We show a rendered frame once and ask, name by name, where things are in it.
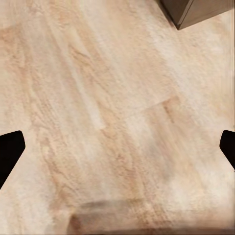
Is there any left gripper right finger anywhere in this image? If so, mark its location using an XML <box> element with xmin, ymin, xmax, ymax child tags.
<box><xmin>219</xmin><ymin>130</ymin><xmax>235</xmax><ymax>170</ymax></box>

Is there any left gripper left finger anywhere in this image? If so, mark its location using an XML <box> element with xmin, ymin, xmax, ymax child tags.
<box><xmin>0</xmin><ymin>130</ymin><xmax>25</xmax><ymax>188</ymax></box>

